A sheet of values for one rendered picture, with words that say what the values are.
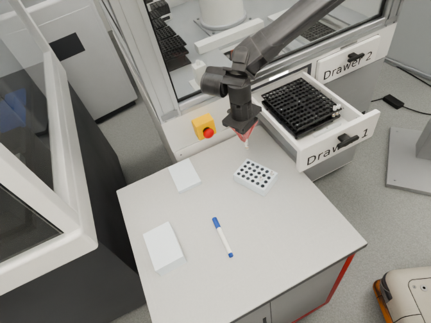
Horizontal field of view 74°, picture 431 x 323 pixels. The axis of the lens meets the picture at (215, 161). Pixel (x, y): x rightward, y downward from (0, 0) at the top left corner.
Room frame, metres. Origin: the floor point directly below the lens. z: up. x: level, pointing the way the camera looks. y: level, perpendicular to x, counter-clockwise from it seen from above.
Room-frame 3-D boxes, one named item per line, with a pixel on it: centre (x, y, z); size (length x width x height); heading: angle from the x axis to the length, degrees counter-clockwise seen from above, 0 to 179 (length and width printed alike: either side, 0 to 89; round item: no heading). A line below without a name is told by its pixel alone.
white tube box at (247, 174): (0.57, -0.12, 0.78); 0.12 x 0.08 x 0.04; 40
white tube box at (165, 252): (0.39, 0.21, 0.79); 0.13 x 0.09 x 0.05; 15
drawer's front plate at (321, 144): (0.55, -0.39, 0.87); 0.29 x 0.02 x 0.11; 104
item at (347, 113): (0.76, -0.34, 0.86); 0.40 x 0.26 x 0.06; 14
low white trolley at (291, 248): (0.48, 0.02, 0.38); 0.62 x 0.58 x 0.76; 104
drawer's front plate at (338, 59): (0.94, -0.62, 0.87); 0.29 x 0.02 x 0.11; 104
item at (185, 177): (0.66, 0.12, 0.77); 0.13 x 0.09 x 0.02; 13
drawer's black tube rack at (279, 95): (0.75, -0.34, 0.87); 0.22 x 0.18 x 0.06; 14
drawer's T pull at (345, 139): (0.53, -0.39, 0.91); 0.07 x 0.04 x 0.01; 104
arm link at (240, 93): (0.58, -0.10, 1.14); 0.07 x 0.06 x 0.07; 50
